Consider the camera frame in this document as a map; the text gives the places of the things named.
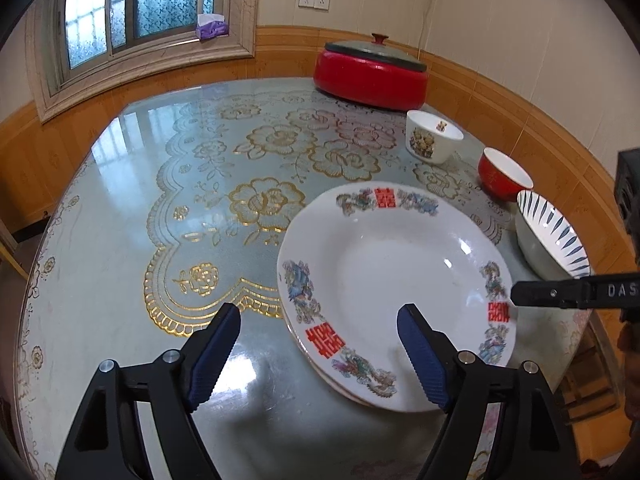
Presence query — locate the white bear print bowl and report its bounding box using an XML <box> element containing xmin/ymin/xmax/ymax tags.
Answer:
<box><xmin>404</xmin><ymin>110</ymin><xmax>465</xmax><ymax>166</ymax></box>

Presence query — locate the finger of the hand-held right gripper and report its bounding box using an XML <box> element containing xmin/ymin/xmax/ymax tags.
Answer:
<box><xmin>510</xmin><ymin>276</ymin><xmax>593</xmax><ymax>310</ymax></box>

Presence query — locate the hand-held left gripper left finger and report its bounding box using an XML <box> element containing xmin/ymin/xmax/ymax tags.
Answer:
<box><xmin>55</xmin><ymin>302</ymin><xmax>242</xmax><ymax>480</ymax></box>

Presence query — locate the window with marble frame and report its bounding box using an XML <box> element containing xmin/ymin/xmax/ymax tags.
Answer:
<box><xmin>25</xmin><ymin>0</ymin><xmax>263</xmax><ymax>123</ymax></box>

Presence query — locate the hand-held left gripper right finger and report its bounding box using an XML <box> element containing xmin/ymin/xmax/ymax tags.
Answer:
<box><xmin>397</xmin><ymin>303</ymin><xmax>583</xmax><ymax>480</ymax></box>

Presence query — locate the red bowl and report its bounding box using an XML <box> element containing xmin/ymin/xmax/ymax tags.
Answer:
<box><xmin>477</xmin><ymin>147</ymin><xmax>535</xmax><ymax>202</ymax></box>

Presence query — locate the grey pot lid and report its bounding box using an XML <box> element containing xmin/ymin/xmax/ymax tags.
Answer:
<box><xmin>324</xmin><ymin>33</ymin><xmax>427</xmax><ymax>72</ymax></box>

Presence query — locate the white plate with red marks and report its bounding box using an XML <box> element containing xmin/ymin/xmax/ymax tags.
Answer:
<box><xmin>278</xmin><ymin>280</ymin><xmax>401</xmax><ymax>408</ymax></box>
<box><xmin>277</xmin><ymin>181</ymin><xmax>519</xmax><ymax>413</ymax></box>

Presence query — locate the person's right hand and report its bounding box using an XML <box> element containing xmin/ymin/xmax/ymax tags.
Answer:
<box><xmin>616</xmin><ymin>321</ymin><xmax>640</xmax><ymax>417</ymax></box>

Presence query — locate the gold lace table doily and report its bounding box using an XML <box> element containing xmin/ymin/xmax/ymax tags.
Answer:
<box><xmin>144</xmin><ymin>89</ymin><xmax>506</xmax><ymax>338</ymax></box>

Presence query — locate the purple tissue box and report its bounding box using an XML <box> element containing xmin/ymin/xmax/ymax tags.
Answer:
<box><xmin>195</xmin><ymin>13</ymin><xmax>230</xmax><ymax>41</ymax></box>

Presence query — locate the blue striped white bowl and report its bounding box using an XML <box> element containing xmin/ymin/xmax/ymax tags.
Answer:
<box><xmin>515</xmin><ymin>190</ymin><xmax>592</xmax><ymax>281</ymax></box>

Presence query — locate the red electric pot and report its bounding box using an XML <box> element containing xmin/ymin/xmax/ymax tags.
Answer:
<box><xmin>313</xmin><ymin>50</ymin><xmax>429</xmax><ymax>112</ymax></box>

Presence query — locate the wooden chair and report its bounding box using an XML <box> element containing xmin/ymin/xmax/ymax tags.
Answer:
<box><xmin>557</xmin><ymin>310</ymin><xmax>626</xmax><ymax>423</ymax></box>

